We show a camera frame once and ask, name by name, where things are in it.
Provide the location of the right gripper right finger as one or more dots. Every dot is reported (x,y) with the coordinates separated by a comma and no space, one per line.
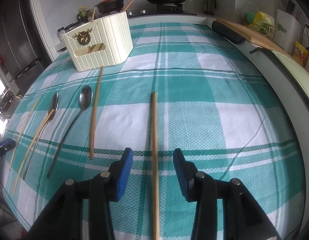
(243,217)

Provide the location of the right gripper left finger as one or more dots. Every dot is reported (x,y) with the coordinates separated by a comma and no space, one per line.
(62,216)

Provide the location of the slim steel spoon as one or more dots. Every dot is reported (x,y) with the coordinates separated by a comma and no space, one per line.
(84,102)

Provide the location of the cream ribbed utensil holder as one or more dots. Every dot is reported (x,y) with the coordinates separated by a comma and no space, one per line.
(103,42)

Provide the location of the grey refrigerator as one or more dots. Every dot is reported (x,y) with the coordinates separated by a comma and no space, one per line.
(22,51)

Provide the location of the teal white plaid tablecloth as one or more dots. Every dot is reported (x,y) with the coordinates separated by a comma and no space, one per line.
(212,103)

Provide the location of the sauce bottles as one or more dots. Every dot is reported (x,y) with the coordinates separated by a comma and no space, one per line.
(84,15)

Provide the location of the yellow cup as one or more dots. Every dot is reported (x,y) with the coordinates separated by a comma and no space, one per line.
(300,54)

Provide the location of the black clay pot red lid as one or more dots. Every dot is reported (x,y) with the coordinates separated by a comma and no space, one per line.
(109,6)

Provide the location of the wooden cutting board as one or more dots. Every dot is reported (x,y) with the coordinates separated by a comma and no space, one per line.
(253,36)

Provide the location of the black rolled mat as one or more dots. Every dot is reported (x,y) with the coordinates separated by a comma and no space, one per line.
(227,33)

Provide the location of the white knife block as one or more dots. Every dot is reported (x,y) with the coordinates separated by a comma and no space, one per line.
(287,31)

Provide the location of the yellow green plastic bag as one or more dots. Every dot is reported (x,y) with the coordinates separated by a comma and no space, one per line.
(257,20)

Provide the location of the black gas stove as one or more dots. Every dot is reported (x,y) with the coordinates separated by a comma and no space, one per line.
(164,9)

